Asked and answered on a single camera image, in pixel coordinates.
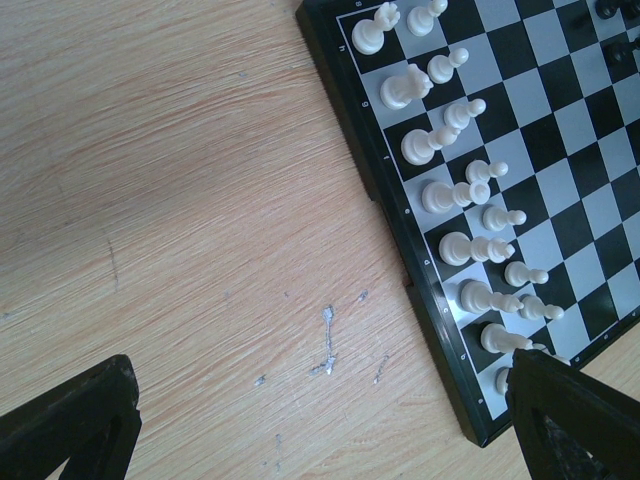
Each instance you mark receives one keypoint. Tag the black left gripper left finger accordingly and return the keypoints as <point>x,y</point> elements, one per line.
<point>89,424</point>

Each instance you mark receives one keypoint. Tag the white bishop piece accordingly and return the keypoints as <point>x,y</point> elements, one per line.
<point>418,147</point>

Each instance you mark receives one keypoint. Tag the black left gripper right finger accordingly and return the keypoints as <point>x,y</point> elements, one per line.
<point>568,424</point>

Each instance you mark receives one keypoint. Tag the white queen piece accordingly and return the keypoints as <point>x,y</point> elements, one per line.
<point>439,198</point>

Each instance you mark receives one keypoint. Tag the white king piece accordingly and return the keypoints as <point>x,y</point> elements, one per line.
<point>456,249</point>

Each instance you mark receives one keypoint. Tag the black white chess board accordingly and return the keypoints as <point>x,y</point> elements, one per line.
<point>550,89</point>

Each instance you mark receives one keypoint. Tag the white rook corner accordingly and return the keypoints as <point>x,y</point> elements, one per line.
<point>368,34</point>

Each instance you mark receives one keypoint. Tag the white knight piece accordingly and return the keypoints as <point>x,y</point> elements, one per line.
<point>398,91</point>

